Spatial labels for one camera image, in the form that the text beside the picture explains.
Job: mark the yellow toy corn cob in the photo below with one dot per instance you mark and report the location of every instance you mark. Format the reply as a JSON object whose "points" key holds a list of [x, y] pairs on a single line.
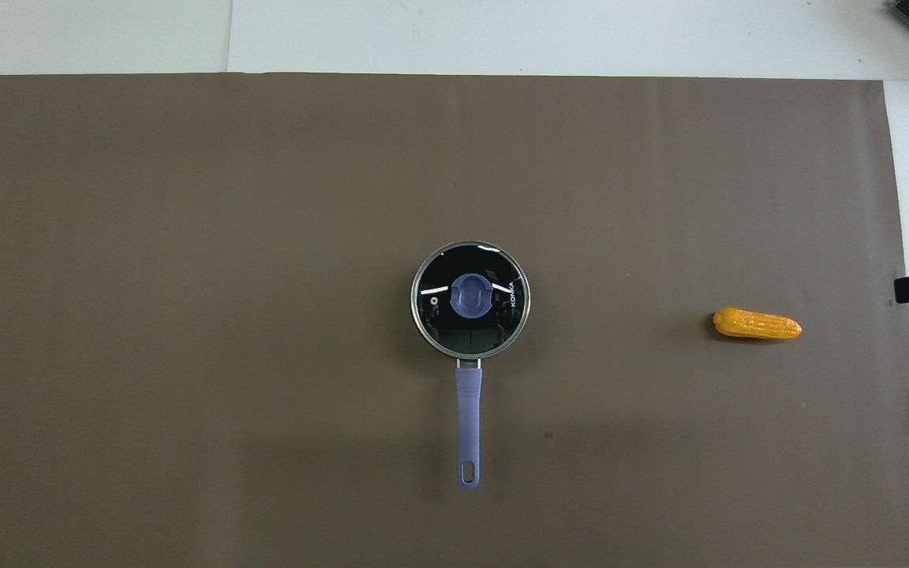
{"points": [[754, 324]]}

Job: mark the glass lid with blue knob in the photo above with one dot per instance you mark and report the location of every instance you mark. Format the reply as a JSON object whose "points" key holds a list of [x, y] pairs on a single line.
{"points": [[494, 323]]}

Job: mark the brown table mat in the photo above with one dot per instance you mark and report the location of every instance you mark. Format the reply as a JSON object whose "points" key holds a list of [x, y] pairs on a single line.
{"points": [[265, 197]]}

